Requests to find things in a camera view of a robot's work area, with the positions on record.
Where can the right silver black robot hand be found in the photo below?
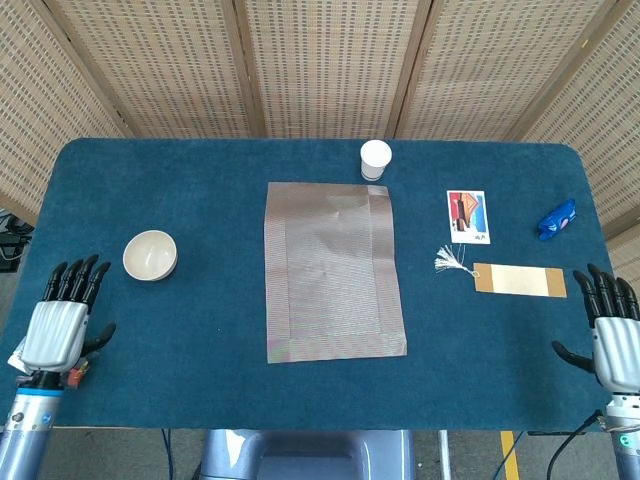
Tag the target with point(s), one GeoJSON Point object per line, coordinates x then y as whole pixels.
{"type": "Point", "coordinates": [620, 350]}

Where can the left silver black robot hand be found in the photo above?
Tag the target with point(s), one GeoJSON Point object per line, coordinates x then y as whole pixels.
{"type": "Point", "coordinates": [55, 335]}

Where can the beige bowl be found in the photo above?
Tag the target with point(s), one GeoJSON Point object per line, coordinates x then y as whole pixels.
{"type": "Point", "coordinates": [150, 255]}

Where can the brown woven placemat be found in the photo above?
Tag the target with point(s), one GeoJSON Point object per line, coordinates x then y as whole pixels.
{"type": "Point", "coordinates": [330, 280]}

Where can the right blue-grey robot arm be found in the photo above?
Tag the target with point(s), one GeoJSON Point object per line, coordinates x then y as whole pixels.
{"type": "Point", "coordinates": [627, 450]}

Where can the clear pack of red items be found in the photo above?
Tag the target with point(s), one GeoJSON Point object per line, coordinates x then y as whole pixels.
{"type": "Point", "coordinates": [77, 376]}

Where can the black equipment on floor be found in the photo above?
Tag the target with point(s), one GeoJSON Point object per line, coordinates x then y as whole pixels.
{"type": "Point", "coordinates": [10, 245]}

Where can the brown bookmark with white tassel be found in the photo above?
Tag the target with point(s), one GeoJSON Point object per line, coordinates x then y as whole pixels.
{"type": "Point", "coordinates": [520, 280]}

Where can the blue snack packet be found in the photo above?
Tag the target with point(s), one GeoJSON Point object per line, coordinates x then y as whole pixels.
{"type": "Point", "coordinates": [556, 220]}

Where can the blue table cloth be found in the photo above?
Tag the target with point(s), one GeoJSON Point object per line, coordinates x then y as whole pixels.
{"type": "Point", "coordinates": [200, 200]}

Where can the white-bordered photo postcard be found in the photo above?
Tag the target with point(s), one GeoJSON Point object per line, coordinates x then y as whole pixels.
{"type": "Point", "coordinates": [468, 215]}

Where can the metal table leg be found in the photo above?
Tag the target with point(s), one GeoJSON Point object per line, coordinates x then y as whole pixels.
{"type": "Point", "coordinates": [444, 455]}

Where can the blue-grey robot torso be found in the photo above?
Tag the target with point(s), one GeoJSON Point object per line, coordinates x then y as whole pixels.
{"type": "Point", "coordinates": [310, 455]}

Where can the white paper cup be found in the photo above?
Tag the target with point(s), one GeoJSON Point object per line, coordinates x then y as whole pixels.
{"type": "Point", "coordinates": [375, 160]}

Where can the woven bamboo folding screen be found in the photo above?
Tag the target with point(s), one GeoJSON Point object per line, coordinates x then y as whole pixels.
{"type": "Point", "coordinates": [325, 65]}

